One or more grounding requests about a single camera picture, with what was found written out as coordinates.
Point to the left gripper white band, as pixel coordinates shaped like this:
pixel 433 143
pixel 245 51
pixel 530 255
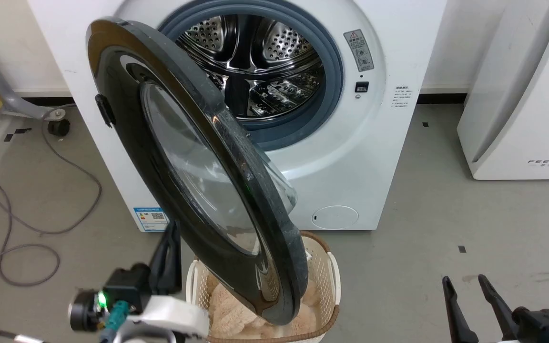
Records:
pixel 174 314

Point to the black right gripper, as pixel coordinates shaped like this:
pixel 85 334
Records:
pixel 543 326

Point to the black round washing machine door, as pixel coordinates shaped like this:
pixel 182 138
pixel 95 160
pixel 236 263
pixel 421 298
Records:
pixel 127 143

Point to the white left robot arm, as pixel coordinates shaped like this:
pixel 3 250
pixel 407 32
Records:
pixel 141 336

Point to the white front-load washing machine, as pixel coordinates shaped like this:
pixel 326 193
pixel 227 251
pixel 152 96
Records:
pixel 350 157

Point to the black door lock latch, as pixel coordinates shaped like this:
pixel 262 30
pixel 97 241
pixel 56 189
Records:
pixel 361 87

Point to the blue energy label sticker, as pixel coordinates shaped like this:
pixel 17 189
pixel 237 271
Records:
pixel 150 220

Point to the beige plush toy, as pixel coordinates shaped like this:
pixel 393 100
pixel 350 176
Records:
pixel 227 309

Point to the white plastic laundry basket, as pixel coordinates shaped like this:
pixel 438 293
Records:
pixel 324 271

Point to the round white filter cover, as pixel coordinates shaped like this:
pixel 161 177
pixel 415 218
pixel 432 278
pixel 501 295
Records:
pixel 335 217

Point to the black chair caster wheel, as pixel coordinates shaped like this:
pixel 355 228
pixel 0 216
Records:
pixel 58 127

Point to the white air purifier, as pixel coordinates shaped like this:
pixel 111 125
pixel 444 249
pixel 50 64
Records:
pixel 517 119

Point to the white text label sticker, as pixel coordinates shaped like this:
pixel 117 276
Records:
pixel 403 96

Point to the grey chair base leg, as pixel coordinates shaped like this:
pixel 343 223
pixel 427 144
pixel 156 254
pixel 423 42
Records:
pixel 10 97

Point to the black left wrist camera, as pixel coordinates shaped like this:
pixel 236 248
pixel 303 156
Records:
pixel 124 286

